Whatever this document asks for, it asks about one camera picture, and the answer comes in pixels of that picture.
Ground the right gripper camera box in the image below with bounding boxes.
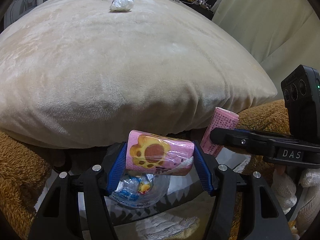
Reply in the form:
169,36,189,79
280,64,319,140

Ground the crushed clear plastic bottle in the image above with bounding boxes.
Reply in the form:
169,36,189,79
109,173,170,209

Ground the white plastic wrap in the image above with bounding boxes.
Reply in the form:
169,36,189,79
110,0,134,12

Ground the pink paw print box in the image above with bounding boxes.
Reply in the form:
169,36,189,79
126,130,195,176

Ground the cream curtain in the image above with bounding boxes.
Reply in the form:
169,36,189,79
213,0,319,88

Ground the pink carton box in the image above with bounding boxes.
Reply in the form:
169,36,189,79
200,107,239,157

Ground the white metal chair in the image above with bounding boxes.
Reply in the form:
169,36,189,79
4,0,37,28

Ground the brown fuzzy rug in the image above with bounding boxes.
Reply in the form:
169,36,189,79
1,100,290,239

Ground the beige plush bed blanket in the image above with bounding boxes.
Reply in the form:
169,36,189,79
1,0,277,148

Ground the white gloved hand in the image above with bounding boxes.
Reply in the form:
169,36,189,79
271,165,319,239

